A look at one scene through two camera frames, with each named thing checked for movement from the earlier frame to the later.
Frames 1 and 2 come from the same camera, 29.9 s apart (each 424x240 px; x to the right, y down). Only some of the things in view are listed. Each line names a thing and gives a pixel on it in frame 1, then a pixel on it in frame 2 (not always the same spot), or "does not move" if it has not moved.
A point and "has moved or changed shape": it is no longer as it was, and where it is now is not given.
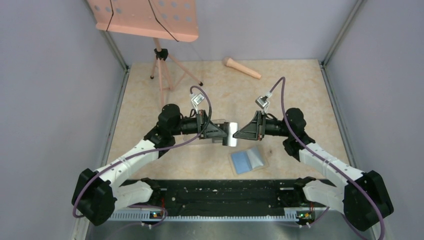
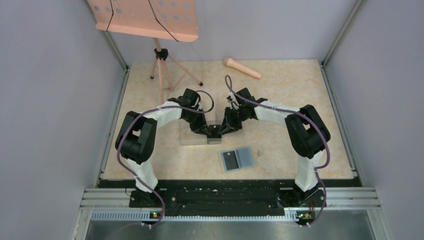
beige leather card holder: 248,160 has moved or changed shape
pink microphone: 229,62 does not move
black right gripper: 255,130 → 228,125
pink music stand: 171,20 does not move
